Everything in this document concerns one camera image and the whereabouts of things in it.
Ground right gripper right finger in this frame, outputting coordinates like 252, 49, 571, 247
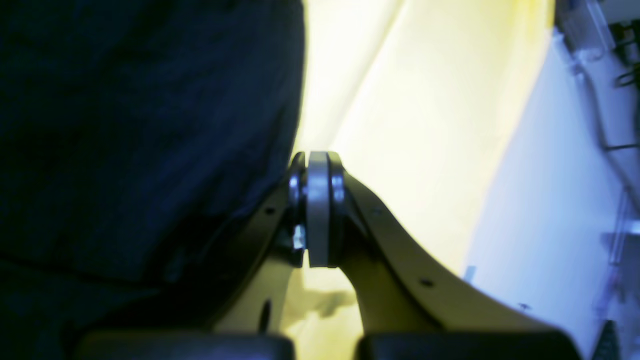
307, 152, 580, 360

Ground black T-shirt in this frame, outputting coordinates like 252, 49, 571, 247
0, 0, 306, 360

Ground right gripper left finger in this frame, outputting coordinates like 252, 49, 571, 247
75, 152, 306, 360

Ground yellow table cloth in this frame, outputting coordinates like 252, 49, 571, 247
280, 0, 557, 360

